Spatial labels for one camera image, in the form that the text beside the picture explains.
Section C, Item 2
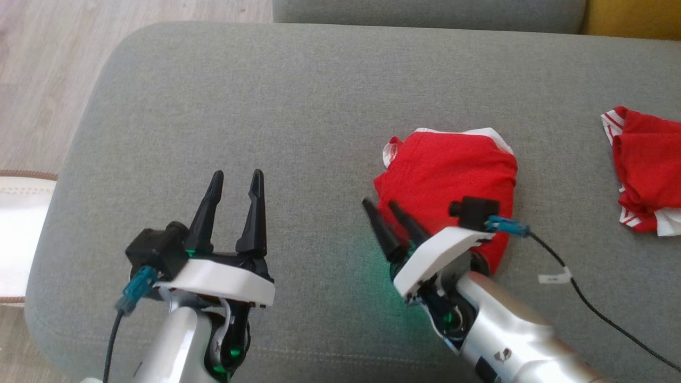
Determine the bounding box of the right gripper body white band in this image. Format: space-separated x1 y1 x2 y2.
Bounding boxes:
392 227 496 305

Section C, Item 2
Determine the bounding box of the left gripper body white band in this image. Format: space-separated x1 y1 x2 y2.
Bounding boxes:
153 249 276 309

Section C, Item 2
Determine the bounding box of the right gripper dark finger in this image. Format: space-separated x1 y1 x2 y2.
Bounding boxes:
361 198 407 262
387 200 432 249

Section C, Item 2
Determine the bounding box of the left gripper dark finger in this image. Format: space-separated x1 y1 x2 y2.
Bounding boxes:
235 169 267 257
185 170 225 254

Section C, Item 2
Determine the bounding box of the red shirt with white collar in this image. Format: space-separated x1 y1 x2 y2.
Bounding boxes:
372 127 519 276

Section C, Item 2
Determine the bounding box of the red and white striped garment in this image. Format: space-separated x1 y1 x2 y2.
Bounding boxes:
601 106 681 238

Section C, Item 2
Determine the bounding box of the grey sofa seat cushion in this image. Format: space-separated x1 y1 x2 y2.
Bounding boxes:
23 21 681 383

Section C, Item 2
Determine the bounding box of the white laundry basket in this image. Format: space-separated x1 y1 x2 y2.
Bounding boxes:
0 170 59 307

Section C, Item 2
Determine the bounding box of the grey sofa back cushion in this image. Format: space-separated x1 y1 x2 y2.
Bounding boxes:
272 0 589 36

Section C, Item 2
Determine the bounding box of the yellow pillow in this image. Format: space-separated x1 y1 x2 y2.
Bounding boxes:
582 0 681 41

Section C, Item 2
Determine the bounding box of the left arm black cable teal plug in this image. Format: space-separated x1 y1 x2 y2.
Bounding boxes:
103 265 160 383

